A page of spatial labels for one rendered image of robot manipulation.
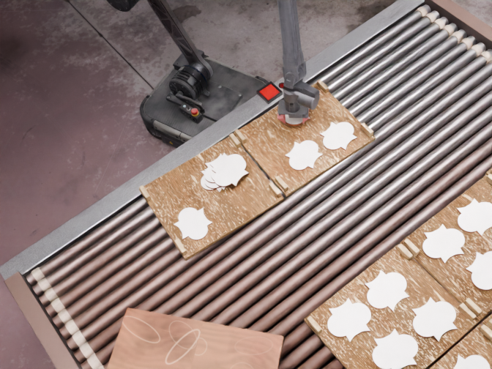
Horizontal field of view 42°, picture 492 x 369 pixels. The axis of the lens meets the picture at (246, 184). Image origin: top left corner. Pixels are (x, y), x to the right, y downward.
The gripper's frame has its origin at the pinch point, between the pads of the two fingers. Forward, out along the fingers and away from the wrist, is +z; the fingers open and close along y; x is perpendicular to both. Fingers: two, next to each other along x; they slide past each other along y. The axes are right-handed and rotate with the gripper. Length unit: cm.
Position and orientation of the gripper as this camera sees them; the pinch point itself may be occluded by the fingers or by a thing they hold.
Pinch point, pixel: (293, 121)
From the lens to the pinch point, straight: 244.8
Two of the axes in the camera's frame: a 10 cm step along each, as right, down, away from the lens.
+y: -9.9, -0.1, 1.5
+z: 1.2, 5.1, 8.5
